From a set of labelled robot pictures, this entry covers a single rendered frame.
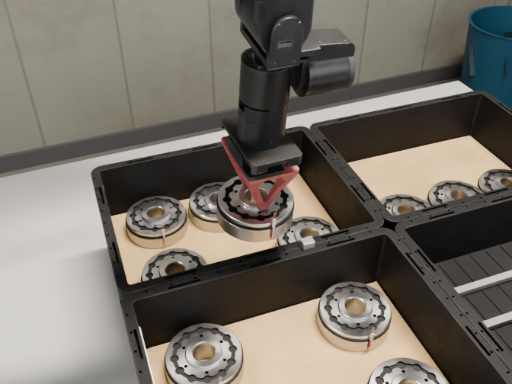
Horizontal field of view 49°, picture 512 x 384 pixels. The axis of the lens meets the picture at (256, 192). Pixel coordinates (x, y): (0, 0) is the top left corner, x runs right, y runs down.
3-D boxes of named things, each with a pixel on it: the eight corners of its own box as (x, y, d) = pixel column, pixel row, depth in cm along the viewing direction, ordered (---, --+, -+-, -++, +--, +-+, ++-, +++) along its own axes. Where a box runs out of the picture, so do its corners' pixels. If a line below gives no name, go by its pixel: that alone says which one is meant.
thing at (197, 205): (199, 226, 94) (198, 224, 94) (183, 191, 101) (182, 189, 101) (254, 212, 97) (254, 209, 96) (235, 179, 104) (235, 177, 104)
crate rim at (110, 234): (121, 308, 74) (119, 296, 73) (91, 178, 96) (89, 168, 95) (386, 236, 85) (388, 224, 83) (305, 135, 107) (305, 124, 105)
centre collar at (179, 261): (165, 288, 83) (164, 285, 82) (154, 266, 86) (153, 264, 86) (196, 276, 85) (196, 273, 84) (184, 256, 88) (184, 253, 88)
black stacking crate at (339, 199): (132, 350, 80) (120, 297, 73) (102, 221, 102) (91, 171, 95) (376, 279, 91) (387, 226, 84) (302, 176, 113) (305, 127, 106)
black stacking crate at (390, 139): (379, 278, 91) (388, 226, 84) (304, 175, 113) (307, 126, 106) (571, 222, 102) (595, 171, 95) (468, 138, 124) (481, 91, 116)
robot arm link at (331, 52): (241, -21, 58) (273, 19, 53) (338, -30, 62) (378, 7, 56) (235, 78, 67) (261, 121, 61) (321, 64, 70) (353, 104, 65)
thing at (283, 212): (235, 236, 70) (235, 232, 69) (206, 186, 76) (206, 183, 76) (306, 216, 73) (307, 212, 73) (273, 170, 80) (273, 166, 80)
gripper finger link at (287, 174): (270, 179, 77) (276, 123, 71) (294, 213, 72) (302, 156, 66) (225, 190, 75) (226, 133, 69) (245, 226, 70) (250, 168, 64)
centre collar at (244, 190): (246, 215, 72) (246, 211, 72) (232, 190, 75) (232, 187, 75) (280, 206, 74) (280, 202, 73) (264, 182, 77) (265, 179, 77)
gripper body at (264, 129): (266, 120, 73) (270, 70, 68) (302, 167, 67) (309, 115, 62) (219, 129, 71) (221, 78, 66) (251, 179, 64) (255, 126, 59)
